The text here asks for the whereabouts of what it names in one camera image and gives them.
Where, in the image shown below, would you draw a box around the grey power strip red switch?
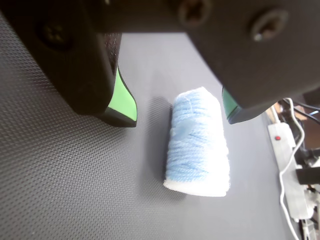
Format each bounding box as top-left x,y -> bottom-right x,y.
267,122 -> 316,219

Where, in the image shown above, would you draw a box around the thin white cable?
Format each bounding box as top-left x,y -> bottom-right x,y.
278,97 -> 305,240

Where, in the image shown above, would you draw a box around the black bracket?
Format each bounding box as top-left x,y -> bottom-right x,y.
295,166 -> 320,186

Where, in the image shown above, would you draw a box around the white block with blue yarn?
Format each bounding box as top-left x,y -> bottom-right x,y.
162,86 -> 231,198

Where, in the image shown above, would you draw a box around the dark grey textured mat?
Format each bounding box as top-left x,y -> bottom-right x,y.
0,12 -> 302,240

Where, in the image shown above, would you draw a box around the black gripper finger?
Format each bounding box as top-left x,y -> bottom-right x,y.
0,0 -> 138,129
174,0 -> 320,125

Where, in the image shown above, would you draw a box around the thin black cables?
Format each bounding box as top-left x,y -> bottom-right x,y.
281,99 -> 320,122

